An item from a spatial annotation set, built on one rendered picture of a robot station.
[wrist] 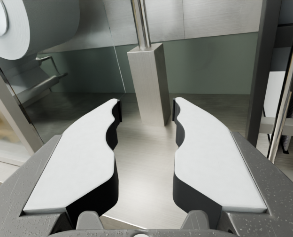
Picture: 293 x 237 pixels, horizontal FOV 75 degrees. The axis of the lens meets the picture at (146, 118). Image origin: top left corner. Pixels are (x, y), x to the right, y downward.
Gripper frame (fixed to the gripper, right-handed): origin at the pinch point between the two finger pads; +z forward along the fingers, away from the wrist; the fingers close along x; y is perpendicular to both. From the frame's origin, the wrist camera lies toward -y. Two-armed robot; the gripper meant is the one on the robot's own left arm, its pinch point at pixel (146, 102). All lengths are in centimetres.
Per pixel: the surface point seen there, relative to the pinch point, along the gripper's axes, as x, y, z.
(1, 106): -36.1, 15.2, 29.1
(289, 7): 20.1, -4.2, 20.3
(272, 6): 16.5, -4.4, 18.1
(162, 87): 4, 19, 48
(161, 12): 5, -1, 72
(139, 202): -3.0, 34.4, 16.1
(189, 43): 16, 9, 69
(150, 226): -0.4, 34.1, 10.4
